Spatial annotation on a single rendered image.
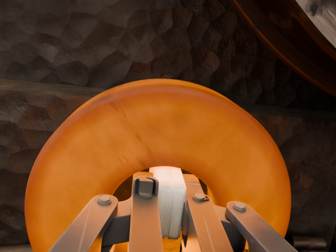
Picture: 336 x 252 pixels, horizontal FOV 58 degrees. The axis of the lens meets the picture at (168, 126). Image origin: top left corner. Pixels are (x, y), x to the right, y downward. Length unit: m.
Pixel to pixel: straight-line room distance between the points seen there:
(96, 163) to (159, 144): 0.04
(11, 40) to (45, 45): 0.03
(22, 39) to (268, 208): 0.25
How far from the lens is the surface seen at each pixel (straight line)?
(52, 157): 0.17
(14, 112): 0.26
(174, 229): 0.16
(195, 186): 0.17
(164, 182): 0.15
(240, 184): 0.18
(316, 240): 0.32
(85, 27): 0.30
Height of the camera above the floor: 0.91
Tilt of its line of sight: 13 degrees down
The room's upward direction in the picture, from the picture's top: 6 degrees clockwise
